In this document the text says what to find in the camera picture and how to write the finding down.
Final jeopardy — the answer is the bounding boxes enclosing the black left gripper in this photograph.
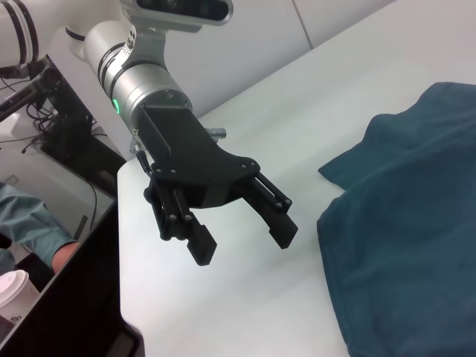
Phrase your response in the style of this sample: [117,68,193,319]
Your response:
[138,105,262,268]

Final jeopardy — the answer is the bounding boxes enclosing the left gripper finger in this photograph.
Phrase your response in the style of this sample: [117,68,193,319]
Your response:
[237,173,300,250]

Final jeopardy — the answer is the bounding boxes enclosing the teal blue t-shirt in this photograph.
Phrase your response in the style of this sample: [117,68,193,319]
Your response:
[316,81,476,357]

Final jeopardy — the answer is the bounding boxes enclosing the bystander bare hand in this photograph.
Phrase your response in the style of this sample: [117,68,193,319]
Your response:
[50,241,82,275]

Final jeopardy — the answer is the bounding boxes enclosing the small black bar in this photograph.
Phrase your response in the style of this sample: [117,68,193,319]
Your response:
[71,214,89,239]

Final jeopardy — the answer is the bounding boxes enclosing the black stand base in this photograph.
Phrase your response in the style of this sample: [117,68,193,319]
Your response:
[39,55,126,195]

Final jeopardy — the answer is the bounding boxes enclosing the white paper cup with lid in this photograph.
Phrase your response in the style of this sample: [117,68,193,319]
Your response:
[0,269,41,335]

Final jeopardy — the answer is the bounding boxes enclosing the white side desk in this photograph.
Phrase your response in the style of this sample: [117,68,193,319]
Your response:
[0,109,117,283]

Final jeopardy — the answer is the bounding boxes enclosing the left gripper cable with plug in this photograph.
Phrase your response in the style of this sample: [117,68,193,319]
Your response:
[127,128,154,179]

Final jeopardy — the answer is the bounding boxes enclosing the thin black cable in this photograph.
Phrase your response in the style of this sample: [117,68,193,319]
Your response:
[86,177,99,226]

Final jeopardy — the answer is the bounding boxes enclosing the tangled black cables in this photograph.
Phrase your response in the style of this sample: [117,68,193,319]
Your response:
[0,103,60,153]

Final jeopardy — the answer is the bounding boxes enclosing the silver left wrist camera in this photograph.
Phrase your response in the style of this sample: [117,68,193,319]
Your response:
[120,0,234,34]

